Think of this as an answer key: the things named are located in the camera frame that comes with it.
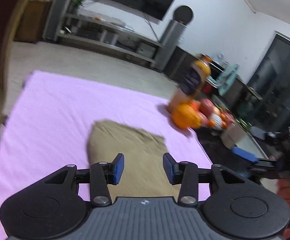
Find beige paper cup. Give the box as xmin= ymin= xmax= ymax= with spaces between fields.
xmin=220 ymin=123 xmax=246 ymax=150

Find red apple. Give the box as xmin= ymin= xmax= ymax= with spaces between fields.
xmin=199 ymin=99 xmax=214 ymax=118

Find orange juice bottle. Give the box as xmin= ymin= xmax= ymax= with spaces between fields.
xmin=166 ymin=54 xmax=211 ymax=113

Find tower speaker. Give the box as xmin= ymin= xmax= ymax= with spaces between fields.
xmin=42 ymin=0 xmax=71 ymax=41
xmin=151 ymin=5 xmax=194 ymax=72

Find right tower speaker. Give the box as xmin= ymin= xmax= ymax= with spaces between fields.
xmin=151 ymin=5 xmax=194 ymax=72

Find left tower speaker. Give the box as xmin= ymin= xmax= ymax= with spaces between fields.
xmin=42 ymin=0 xmax=71 ymax=41

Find khaki cargo pants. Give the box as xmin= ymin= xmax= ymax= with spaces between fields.
xmin=87 ymin=120 xmax=180 ymax=199

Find fruit tray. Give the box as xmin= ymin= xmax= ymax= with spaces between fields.
xmin=189 ymin=100 xmax=234 ymax=131

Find wooden cabinet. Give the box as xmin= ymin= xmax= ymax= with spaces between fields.
xmin=14 ymin=0 xmax=52 ymax=43

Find large orange citrus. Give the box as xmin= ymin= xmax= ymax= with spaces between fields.
xmin=172 ymin=104 xmax=201 ymax=129

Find grey tv stand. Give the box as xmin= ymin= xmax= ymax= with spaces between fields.
xmin=55 ymin=13 xmax=163 ymax=66

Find pink fleece towel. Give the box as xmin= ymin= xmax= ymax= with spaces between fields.
xmin=0 ymin=71 xmax=212 ymax=239

